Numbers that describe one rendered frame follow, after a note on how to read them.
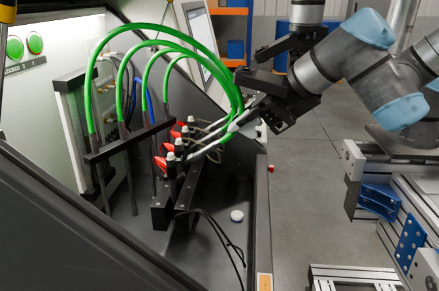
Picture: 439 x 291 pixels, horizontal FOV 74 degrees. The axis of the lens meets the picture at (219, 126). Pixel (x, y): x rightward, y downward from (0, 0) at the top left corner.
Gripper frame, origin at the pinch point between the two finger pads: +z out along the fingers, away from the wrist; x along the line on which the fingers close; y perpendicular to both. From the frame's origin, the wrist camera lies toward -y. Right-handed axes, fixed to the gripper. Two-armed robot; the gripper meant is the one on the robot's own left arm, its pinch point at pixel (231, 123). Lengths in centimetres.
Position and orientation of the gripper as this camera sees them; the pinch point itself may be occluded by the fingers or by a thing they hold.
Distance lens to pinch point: 67.6
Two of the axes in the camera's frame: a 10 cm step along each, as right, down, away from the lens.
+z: -5.9, 4.8, 6.5
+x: 3.4, -5.8, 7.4
